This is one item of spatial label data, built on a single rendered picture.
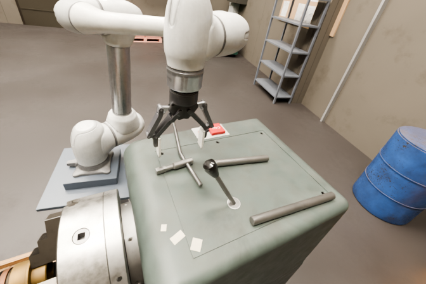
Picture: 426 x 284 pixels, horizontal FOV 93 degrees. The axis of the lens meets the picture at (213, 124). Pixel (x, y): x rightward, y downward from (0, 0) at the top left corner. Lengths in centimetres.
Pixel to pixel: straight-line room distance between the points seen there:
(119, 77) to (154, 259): 81
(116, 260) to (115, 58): 78
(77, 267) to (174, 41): 50
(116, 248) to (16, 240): 171
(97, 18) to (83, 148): 66
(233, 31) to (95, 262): 60
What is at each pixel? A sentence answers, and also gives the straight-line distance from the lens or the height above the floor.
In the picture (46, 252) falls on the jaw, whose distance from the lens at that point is 71.
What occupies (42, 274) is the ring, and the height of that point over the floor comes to 111.
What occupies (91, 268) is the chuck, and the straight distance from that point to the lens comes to 57.
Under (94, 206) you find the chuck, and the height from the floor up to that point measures 123.
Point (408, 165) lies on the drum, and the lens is 251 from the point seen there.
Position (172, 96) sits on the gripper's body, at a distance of 52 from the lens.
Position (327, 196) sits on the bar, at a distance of 69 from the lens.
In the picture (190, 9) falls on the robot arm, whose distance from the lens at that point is 44.
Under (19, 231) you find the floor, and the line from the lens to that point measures 228.
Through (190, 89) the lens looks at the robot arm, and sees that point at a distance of 49.
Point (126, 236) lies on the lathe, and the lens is 61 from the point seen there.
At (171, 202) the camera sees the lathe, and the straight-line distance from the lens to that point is 57.
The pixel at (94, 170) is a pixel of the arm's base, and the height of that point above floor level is 83.
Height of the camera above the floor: 172
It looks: 34 degrees down
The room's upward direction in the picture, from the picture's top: 9 degrees clockwise
